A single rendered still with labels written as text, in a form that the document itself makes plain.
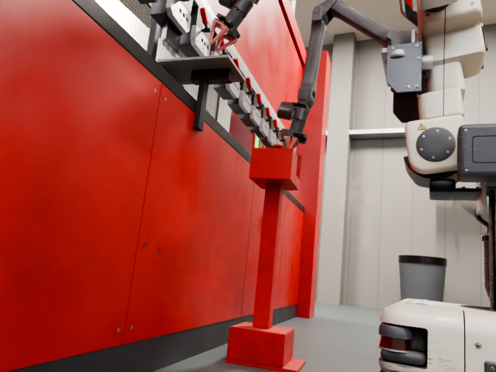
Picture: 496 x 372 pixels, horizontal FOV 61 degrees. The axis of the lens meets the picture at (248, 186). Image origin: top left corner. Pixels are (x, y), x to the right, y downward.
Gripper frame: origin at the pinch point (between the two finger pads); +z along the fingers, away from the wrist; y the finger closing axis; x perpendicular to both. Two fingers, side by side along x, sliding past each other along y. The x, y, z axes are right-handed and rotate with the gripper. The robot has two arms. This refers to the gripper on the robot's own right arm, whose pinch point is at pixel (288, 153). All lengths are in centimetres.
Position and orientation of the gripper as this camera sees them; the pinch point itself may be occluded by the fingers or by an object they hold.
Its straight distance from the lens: 172.4
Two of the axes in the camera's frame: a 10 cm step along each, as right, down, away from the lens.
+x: -2.6, -2.1, -9.4
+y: -9.1, -2.7, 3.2
